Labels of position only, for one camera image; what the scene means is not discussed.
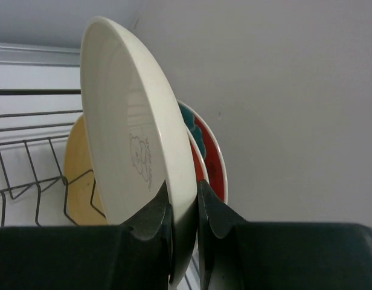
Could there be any cream white plate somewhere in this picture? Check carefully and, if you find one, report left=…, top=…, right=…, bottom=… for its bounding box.
left=80, top=17, right=197, bottom=289

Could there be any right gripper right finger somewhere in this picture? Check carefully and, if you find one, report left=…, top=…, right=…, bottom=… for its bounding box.
left=197, top=181, right=372, bottom=289

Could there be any yellow plate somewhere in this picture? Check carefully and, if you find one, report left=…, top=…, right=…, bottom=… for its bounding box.
left=63, top=116, right=107, bottom=225

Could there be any wire dish rack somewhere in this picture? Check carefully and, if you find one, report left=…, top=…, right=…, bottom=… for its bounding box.
left=0, top=89, right=83, bottom=227

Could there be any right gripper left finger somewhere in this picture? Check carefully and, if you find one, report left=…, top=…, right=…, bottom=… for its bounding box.
left=0, top=181, right=175, bottom=290

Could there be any red floral plate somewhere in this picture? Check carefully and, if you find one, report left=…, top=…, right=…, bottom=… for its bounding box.
left=178, top=101, right=228, bottom=204
left=186, top=128, right=209, bottom=182

